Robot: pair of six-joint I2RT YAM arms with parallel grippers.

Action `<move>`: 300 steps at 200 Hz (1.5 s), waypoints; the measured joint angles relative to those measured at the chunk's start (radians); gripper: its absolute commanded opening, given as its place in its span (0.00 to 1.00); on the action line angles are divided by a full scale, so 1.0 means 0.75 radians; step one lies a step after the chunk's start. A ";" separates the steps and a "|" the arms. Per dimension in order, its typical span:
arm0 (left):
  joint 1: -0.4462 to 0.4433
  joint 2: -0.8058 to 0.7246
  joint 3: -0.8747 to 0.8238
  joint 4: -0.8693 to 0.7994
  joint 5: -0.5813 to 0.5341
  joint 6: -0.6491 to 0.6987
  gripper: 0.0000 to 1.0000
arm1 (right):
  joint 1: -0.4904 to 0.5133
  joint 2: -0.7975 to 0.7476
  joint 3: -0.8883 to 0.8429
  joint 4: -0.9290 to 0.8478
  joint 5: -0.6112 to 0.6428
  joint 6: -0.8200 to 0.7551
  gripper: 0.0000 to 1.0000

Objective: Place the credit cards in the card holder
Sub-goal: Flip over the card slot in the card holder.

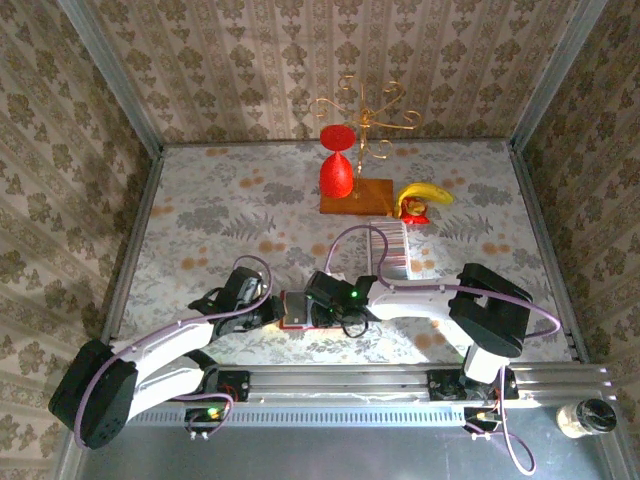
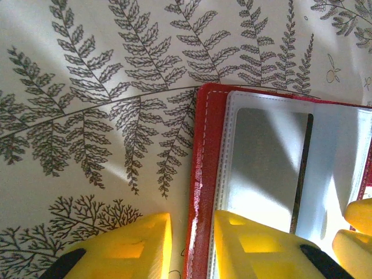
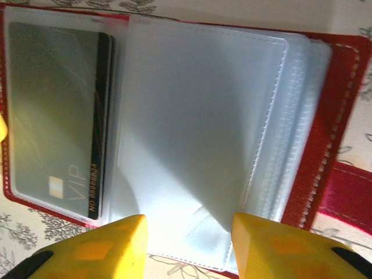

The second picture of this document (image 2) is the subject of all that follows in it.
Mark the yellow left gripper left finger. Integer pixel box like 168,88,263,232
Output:
38,212,173,279

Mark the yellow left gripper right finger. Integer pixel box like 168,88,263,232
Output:
213,210,351,279

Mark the white plastic credit card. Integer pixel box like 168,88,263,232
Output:
233,107,315,235

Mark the red leather card holder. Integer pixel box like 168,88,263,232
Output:
182,83,372,279

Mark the floral table cover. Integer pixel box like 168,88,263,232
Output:
0,0,372,279

